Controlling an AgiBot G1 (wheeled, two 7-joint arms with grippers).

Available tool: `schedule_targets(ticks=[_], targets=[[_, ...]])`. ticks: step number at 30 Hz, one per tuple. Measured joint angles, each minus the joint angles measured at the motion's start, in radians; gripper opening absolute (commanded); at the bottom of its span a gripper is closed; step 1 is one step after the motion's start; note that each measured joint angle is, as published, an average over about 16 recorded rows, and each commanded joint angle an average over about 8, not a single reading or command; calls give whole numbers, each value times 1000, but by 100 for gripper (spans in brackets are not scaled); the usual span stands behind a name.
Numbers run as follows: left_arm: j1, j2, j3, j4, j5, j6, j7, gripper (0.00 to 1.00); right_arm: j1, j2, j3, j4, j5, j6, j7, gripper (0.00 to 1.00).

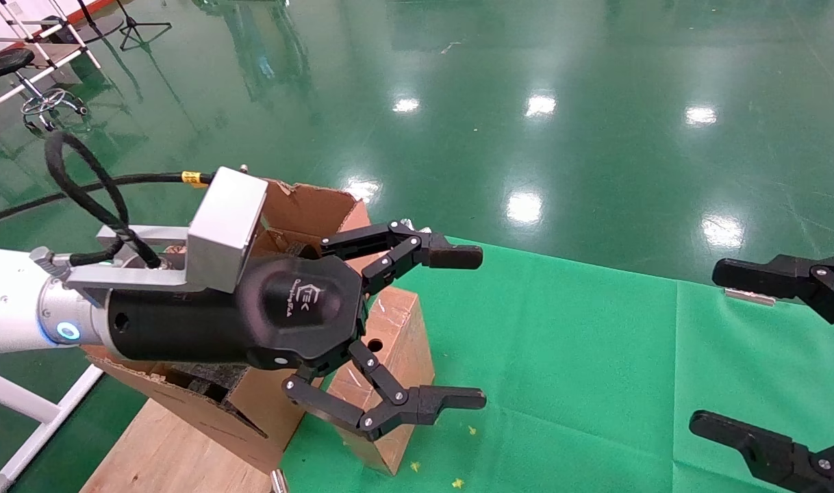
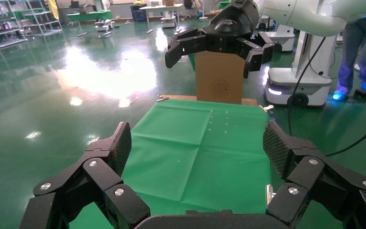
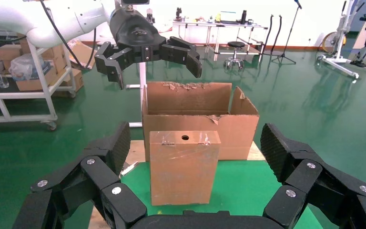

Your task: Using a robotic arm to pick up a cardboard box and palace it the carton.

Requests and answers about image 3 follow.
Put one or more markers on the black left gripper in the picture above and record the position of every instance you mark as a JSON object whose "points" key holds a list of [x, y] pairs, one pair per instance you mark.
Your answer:
{"points": [[135, 34]]}

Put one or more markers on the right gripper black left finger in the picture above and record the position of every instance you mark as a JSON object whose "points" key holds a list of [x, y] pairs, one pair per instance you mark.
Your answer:
{"points": [[75, 189]]}

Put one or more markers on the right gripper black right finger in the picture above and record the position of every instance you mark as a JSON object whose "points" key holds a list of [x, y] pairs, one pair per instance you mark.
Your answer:
{"points": [[328, 196]]}

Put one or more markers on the small taped cardboard box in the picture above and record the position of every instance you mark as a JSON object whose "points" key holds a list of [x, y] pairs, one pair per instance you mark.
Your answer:
{"points": [[183, 170]]}

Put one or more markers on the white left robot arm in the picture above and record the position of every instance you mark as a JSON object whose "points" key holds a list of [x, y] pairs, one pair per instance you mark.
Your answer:
{"points": [[44, 22]]}

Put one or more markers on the flat cardboard sheet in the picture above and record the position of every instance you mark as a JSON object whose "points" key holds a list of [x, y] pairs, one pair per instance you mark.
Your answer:
{"points": [[82, 52]]}

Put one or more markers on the brown cardboard storage box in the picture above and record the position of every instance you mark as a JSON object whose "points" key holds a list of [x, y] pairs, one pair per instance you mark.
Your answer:
{"points": [[75, 80], [34, 84], [7, 52], [56, 57]]}

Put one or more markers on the large open cardboard carton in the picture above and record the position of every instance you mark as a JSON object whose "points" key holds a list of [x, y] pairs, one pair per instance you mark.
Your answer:
{"points": [[233, 132]]}

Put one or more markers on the white metal floor stand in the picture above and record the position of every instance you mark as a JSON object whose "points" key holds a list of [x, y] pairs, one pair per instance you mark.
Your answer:
{"points": [[142, 75]]}

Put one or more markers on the small black tabletop device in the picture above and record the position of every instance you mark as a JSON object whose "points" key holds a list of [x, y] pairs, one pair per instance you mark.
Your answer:
{"points": [[178, 13]]}

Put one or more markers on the green table cloth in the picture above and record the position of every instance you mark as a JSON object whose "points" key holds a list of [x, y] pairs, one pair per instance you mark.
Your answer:
{"points": [[239, 189]]}

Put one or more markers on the black round stool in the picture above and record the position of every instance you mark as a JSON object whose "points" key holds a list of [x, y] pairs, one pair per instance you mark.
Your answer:
{"points": [[235, 45]]}

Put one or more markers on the black case with blue lid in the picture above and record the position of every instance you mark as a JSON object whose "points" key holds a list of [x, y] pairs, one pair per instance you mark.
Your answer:
{"points": [[229, 21]]}

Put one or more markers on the black bottle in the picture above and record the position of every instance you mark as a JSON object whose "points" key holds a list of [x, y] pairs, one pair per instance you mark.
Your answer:
{"points": [[244, 17]]}

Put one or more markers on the white metal shelf cart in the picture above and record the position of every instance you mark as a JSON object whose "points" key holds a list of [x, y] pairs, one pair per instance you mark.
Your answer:
{"points": [[42, 79]]}

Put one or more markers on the clear plastic bag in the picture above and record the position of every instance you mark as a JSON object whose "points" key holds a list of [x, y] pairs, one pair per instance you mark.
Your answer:
{"points": [[25, 66]]}

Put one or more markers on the black round-base stand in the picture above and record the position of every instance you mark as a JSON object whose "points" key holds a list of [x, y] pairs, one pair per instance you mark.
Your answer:
{"points": [[269, 31]]}

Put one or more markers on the clear glass jar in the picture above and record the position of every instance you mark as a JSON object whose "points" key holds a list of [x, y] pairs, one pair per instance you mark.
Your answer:
{"points": [[1, 81]]}

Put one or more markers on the black tripod stand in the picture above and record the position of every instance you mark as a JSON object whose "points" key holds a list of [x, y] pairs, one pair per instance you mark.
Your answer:
{"points": [[287, 38]]}

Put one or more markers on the white metal gantry stand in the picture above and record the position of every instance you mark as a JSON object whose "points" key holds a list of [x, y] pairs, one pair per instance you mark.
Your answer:
{"points": [[339, 53]]}

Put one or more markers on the yellow round reel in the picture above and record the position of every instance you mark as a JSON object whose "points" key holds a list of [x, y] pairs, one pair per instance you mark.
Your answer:
{"points": [[328, 42]]}

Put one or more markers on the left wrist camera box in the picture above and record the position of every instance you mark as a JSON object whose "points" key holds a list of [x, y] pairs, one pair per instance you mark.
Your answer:
{"points": [[135, 1]]}

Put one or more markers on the white metal frame table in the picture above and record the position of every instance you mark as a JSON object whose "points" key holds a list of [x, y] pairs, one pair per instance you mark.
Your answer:
{"points": [[221, 25]]}

